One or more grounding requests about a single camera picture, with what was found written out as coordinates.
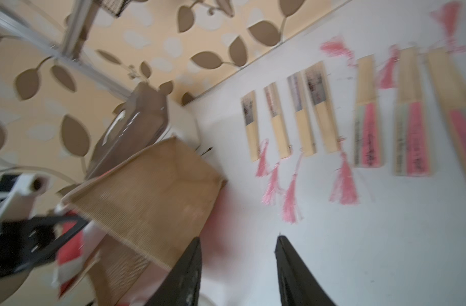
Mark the folding fan pink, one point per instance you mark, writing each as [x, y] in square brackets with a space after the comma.
[448, 82]
[367, 146]

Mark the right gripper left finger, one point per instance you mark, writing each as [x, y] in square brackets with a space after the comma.
[182, 285]

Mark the folding fan black print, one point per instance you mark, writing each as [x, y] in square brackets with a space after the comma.
[257, 148]

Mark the brown toolbox with white handle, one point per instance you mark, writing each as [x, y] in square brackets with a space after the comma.
[146, 118]

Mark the folding fan plain wood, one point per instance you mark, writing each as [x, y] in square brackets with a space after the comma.
[274, 105]

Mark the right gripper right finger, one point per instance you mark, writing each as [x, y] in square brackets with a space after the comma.
[297, 285]

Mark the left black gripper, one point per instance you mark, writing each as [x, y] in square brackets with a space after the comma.
[28, 241]

